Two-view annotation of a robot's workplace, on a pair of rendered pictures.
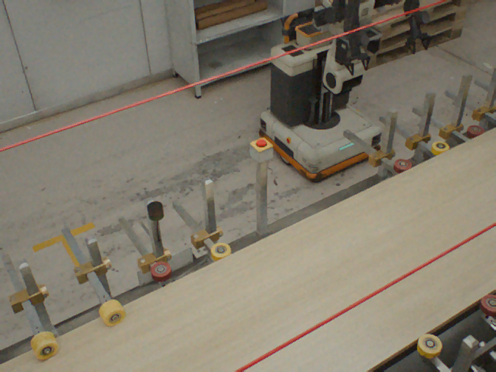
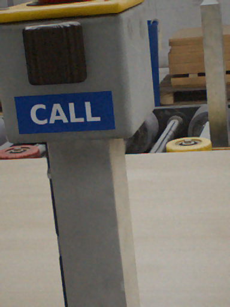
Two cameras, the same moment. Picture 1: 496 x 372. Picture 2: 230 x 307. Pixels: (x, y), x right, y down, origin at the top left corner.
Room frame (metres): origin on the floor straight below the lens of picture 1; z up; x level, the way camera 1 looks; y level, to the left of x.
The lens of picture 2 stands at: (2.26, 0.27, 1.24)
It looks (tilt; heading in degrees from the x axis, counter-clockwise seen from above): 14 degrees down; 225
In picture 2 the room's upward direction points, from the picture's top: 6 degrees counter-clockwise
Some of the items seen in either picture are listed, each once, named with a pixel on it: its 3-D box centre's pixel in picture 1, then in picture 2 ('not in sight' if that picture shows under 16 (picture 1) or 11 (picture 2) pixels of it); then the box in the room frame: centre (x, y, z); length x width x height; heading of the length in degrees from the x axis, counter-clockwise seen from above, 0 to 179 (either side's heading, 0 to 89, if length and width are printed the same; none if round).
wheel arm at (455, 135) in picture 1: (442, 127); not in sight; (2.63, -1.05, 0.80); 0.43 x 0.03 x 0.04; 32
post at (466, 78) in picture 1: (457, 113); not in sight; (2.61, -1.11, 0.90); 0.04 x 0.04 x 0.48; 32
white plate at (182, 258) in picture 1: (165, 266); not in sight; (1.73, 0.36, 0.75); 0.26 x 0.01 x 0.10; 122
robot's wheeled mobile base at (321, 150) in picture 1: (319, 132); not in sight; (3.51, -0.52, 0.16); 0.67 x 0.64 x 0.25; 32
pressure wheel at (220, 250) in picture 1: (221, 258); not in sight; (1.67, 0.12, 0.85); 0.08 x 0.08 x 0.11
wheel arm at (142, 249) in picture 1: (142, 249); not in sight; (1.75, 0.46, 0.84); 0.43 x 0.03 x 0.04; 32
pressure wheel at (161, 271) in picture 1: (162, 277); not in sight; (1.58, 0.35, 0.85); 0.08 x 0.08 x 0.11
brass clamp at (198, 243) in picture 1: (207, 236); not in sight; (1.81, 0.18, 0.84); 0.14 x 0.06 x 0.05; 122
